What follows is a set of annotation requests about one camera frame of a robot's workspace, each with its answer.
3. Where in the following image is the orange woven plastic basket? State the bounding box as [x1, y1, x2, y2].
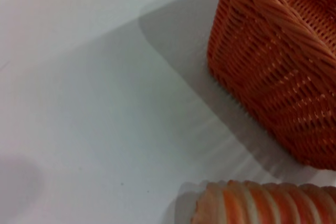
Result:
[206, 0, 336, 171]

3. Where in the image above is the orange striped ridged bread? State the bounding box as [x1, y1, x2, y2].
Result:
[174, 179, 336, 224]

